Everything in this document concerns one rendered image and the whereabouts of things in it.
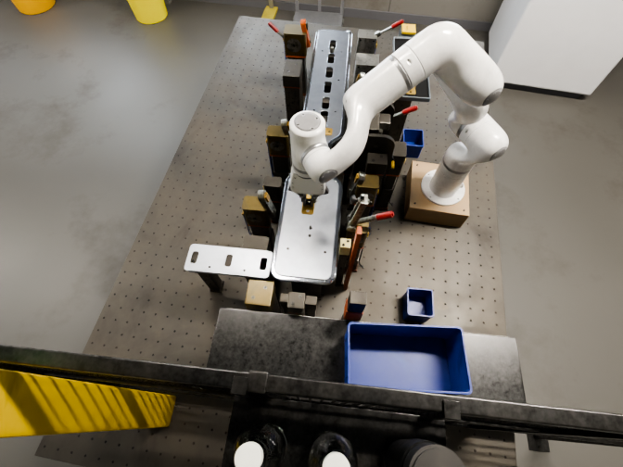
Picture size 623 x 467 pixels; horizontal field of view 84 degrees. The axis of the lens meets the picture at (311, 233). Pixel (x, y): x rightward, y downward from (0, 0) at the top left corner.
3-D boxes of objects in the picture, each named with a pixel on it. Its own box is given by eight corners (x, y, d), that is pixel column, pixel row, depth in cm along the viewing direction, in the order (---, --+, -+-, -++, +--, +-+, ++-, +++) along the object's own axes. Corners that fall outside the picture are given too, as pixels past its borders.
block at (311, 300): (286, 316, 140) (280, 292, 114) (316, 319, 140) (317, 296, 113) (286, 323, 139) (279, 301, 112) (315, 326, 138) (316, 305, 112)
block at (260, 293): (263, 309, 141) (248, 279, 109) (283, 311, 141) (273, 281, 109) (260, 330, 138) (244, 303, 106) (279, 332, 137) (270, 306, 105)
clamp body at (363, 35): (350, 90, 202) (358, 28, 170) (372, 92, 201) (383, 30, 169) (350, 99, 198) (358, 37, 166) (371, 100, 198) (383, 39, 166)
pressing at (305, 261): (311, 30, 181) (311, 26, 180) (354, 31, 180) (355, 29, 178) (268, 279, 117) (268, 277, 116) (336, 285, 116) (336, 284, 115)
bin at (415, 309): (401, 294, 144) (407, 286, 136) (425, 296, 144) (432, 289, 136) (401, 321, 139) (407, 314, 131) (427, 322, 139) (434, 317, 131)
